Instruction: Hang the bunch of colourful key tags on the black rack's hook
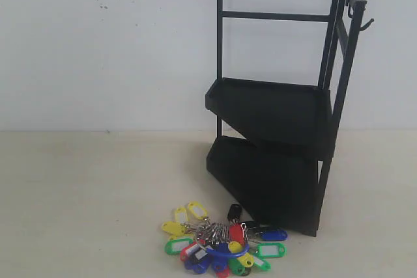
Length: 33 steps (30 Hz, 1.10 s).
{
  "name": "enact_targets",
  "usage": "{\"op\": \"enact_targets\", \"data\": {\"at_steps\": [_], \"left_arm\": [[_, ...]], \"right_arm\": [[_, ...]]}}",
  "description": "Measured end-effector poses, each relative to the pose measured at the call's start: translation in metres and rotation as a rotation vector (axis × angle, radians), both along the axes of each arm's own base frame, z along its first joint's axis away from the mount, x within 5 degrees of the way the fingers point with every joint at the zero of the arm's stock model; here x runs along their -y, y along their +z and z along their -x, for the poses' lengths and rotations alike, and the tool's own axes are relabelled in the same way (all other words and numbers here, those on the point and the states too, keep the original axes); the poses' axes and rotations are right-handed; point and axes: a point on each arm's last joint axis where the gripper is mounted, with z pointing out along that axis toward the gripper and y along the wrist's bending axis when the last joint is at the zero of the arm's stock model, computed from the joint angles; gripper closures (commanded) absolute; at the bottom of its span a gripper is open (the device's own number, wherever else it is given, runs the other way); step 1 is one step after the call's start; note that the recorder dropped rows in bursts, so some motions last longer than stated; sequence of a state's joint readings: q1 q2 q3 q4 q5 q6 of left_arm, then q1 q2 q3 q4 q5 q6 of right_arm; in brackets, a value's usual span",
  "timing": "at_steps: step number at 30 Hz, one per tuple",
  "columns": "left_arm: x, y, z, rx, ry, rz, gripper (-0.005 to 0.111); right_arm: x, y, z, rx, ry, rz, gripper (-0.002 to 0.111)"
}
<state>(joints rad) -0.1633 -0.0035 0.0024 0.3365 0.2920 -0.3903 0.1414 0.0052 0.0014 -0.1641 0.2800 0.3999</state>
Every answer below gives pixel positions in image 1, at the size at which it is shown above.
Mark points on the black metal two-tier rack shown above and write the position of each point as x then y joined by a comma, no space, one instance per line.
275,141

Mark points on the yellow key tag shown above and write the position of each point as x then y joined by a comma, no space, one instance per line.
180,215
197,210
243,256
174,228

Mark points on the yellow key tag upper left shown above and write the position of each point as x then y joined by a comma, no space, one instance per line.
180,215

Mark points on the red key tag centre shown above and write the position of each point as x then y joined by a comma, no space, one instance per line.
236,233

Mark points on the red key tag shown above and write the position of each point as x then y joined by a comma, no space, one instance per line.
221,270
193,253
236,233

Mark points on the red key tag lower left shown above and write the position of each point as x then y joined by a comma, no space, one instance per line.
193,253

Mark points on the blue key tag right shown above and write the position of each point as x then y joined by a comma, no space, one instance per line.
273,235

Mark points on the blue key tag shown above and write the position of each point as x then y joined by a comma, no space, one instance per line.
199,267
273,235

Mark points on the green key tag left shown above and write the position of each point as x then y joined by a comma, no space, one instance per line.
174,247

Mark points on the green key tag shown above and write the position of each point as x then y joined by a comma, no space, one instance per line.
271,250
260,263
174,247

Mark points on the yellow key tag bottom centre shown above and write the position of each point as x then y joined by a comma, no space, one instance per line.
243,256

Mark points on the blue key tag bottom left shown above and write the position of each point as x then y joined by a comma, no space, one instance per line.
199,267

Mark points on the green key tag lower right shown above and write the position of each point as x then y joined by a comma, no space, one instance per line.
260,263

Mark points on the red key tag bottom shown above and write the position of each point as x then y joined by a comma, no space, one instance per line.
221,270

